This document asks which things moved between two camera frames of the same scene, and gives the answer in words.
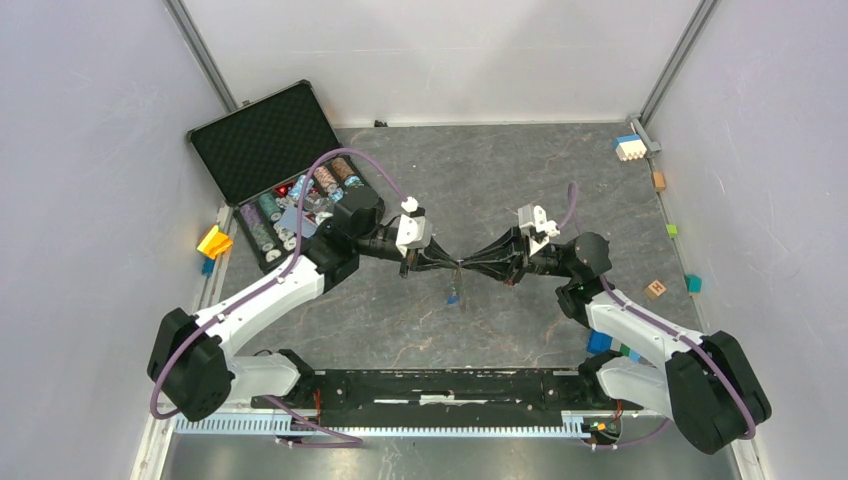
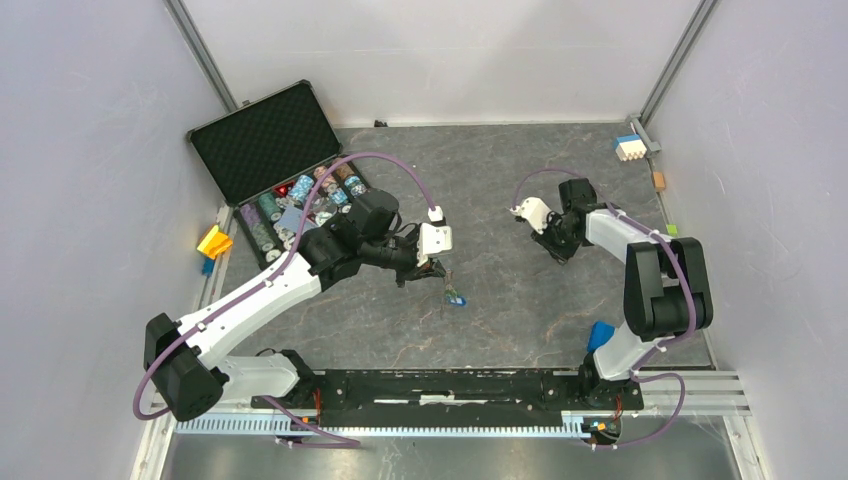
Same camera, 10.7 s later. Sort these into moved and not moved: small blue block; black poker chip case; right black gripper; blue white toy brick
Moved: right black gripper
Not moved: blue white toy brick; black poker chip case; small blue block
